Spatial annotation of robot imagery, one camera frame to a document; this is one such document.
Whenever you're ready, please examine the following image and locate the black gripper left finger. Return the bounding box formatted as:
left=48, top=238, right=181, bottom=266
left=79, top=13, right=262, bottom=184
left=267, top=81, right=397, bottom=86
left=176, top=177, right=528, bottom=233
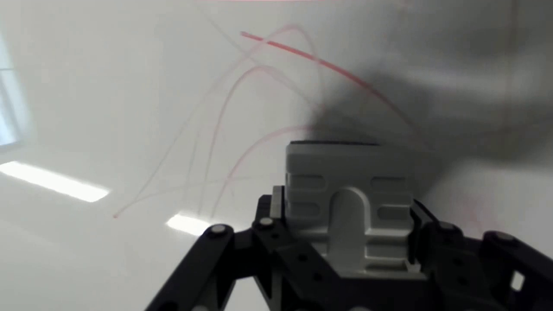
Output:
left=145, top=193, right=342, bottom=311

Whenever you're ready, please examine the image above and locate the grey whiteboard duster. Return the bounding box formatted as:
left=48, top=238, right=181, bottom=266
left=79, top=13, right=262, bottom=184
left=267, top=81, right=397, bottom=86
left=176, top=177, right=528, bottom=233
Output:
left=283, top=138, right=416, bottom=276

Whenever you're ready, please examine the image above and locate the white whiteboard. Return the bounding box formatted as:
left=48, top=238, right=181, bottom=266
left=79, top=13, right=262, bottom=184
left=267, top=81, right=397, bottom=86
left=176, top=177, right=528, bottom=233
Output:
left=0, top=0, right=553, bottom=311

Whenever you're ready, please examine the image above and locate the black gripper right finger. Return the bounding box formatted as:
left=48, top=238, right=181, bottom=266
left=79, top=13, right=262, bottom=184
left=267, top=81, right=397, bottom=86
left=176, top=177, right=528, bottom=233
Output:
left=409, top=198, right=553, bottom=311

